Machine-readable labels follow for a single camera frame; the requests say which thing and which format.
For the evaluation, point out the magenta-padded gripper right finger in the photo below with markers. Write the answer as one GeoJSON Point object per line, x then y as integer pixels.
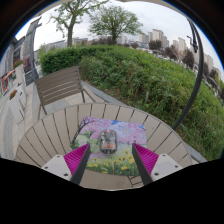
{"type": "Point", "coordinates": [146, 159]}

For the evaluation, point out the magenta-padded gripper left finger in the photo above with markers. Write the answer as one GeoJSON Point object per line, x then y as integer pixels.
{"type": "Point", "coordinates": [75, 160]}

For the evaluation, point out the transparent computer mouse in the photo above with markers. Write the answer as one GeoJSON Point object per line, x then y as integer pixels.
{"type": "Point", "coordinates": [108, 141]}

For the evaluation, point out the flower landscape print mouse pad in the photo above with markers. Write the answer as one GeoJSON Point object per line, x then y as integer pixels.
{"type": "Point", "coordinates": [128, 133]}

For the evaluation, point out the brown slatted outdoor chair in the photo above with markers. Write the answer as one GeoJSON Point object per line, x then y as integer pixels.
{"type": "Point", "coordinates": [58, 85]}

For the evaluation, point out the white planter with flowers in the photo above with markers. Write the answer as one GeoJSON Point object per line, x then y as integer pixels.
{"type": "Point", "coordinates": [16, 106]}
{"type": "Point", "coordinates": [19, 71]}

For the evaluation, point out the green hedge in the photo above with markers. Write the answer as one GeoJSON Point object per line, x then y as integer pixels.
{"type": "Point", "coordinates": [143, 76]}

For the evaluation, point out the dark curved parasol pole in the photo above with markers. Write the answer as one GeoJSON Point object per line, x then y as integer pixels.
{"type": "Point", "coordinates": [199, 73]}

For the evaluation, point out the grey storefront building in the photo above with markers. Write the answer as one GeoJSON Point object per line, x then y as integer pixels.
{"type": "Point", "coordinates": [10, 63]}

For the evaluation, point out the tall grey sign pillar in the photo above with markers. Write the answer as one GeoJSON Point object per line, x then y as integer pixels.
{"type": "Point", "coordinates": [28, 50]}

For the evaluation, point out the distant high-rise buildings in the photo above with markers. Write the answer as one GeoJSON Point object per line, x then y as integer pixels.
{"type": "Point", "coordinates": [158, 35]}

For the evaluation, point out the thin-trunk green tree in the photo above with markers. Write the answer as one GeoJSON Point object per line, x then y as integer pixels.
{"type": "Point", "coordinates": [70, 30]}

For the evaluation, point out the broad-crowned green tree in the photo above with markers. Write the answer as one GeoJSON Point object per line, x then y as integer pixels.
{"type": "Point", "coordinates": [115, 21]}

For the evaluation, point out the beige parasol canopy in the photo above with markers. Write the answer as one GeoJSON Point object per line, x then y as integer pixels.
{"type": "Point", "coordinates": [146, 2]}

